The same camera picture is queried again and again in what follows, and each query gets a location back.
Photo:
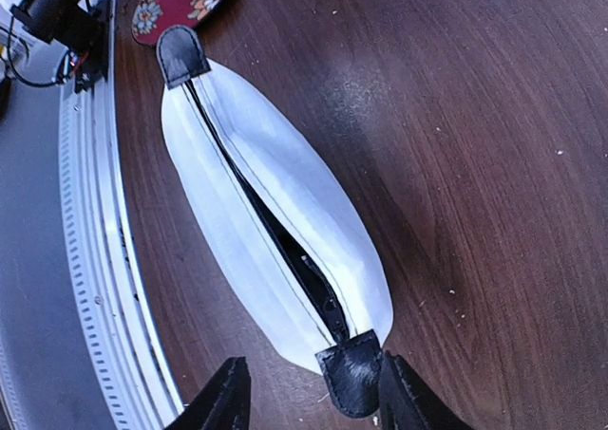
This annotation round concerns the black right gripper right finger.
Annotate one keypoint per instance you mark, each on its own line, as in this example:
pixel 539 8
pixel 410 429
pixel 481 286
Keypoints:
pixel 406 402

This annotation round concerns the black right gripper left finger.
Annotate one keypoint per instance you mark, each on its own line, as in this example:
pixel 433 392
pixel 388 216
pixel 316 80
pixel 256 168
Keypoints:
pixel 224 402

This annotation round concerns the white drawstring pouch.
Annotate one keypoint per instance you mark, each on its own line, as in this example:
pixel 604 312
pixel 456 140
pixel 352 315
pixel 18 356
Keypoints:
pixel 283 231

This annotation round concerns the red floral plate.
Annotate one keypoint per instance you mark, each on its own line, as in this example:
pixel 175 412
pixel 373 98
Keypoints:
pixel 151 18

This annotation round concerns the aluminium front rail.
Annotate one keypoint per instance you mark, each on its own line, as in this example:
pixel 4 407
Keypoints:
pixel 79 346

